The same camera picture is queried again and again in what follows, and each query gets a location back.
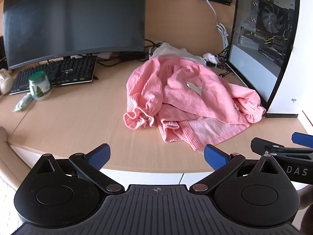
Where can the black computer monitor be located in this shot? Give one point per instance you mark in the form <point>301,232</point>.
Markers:
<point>73,17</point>

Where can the white computer case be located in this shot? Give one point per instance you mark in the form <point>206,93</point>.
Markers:
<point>293,78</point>

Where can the glass jar with green lid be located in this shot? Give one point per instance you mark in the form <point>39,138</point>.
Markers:
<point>40,88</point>

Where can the white cloth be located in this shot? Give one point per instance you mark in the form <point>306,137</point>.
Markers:
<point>171,51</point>

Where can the pale green wipes packet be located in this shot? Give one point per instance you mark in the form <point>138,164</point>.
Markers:
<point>23,102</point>

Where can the beige crumpled cloth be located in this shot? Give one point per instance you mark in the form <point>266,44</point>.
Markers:
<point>5,80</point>

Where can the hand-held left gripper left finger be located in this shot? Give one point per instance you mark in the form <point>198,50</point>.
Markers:
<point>99,155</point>

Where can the pink ribbed garment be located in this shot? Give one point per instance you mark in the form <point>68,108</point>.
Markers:
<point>185,95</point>

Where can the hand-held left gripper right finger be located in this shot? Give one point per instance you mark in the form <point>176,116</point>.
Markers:
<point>215,156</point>

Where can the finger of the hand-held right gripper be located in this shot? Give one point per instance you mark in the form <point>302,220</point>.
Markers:
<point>302,139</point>
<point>260,145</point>

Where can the crumpled white tissue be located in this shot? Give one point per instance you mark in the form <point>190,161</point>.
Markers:
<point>210,57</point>

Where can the black keyboard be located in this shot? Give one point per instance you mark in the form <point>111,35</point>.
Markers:
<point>61,71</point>

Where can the white paper sheet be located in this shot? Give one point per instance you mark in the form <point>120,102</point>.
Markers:
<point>308,123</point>

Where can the person's right hand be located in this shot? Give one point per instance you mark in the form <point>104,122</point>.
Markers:
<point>307,195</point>

